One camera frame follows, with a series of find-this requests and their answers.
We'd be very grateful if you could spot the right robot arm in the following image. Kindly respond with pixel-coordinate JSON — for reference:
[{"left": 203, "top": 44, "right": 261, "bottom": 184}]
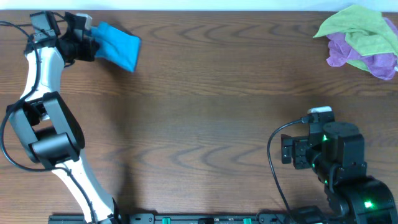
[{"left": 281, "top": 111, "right": 397, "bottom": 223}]

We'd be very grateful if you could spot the green microfiber cloth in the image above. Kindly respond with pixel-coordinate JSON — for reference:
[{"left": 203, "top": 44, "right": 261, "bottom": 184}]
[{"left": 314, "top": 5, "right": 397, "bottom": 55}]

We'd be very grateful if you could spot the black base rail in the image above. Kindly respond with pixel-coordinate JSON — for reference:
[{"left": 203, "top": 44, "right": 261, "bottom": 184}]
[{"left": 48, "top": 212, "right": 330, "bottom": 224}]

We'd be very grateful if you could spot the purple microfiber cloth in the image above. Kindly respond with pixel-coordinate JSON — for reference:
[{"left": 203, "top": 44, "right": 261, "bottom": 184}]
[{"left": 326, "top": 32, "right": 397, "bottom": 80}]

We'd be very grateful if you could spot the blue microfiber cloth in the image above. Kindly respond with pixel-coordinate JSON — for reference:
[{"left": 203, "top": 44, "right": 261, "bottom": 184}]
[{"left": 91, "top": 22, "right": 141, "bottom": 72}]

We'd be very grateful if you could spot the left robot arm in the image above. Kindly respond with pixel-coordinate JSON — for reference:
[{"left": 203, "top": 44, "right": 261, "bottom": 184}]
[{"left": 1, "top": 11, "right": 123, "bottom": 223}]

